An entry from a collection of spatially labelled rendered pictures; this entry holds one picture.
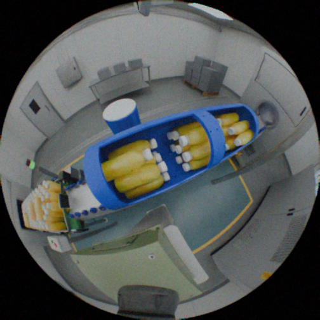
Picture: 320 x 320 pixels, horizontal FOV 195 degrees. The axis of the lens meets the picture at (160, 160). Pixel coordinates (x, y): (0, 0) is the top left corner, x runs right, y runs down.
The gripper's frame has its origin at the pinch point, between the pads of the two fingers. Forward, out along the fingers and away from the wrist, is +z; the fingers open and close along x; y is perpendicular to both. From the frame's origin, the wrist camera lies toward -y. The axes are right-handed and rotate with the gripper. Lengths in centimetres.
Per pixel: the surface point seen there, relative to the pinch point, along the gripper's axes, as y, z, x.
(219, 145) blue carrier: 14.9, 32.6, -21.5
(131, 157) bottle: -13.7, 32.3, -14.5
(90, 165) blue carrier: -25.1, 26.5, -13.7
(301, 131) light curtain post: 77, 12, -40
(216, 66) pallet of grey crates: 262, 104, 198
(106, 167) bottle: -22.8, 31.4, -14.3
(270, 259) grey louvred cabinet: 57, 35, -152
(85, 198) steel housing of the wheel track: -60, 54, -18
